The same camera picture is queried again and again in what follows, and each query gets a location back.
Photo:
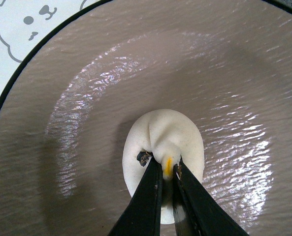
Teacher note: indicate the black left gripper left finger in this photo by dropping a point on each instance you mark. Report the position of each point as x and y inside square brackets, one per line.
[143, 215]

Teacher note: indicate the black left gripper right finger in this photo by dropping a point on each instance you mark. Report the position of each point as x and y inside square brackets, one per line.
[195, 212]

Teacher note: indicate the white steamed bun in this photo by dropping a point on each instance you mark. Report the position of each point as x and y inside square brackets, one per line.
[171, 137]

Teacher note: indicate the beige plate with black rim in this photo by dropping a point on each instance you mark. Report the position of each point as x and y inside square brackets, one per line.
[225, 64]

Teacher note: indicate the cream bear serving tray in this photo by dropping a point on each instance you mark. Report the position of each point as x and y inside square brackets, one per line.
[10, 37]

